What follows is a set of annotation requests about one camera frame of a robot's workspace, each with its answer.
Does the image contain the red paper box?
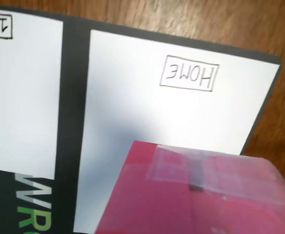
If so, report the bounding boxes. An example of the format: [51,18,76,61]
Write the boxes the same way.
[93,140,285,234]

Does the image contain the white paper marked HOME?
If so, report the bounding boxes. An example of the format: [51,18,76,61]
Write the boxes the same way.
[73,29,281,234]

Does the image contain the dark mat with WRO print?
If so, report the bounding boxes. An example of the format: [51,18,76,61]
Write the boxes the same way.
[0,8,283,234]

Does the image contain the white paper marked 1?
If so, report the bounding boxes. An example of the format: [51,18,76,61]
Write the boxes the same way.
[0,9,64,181]

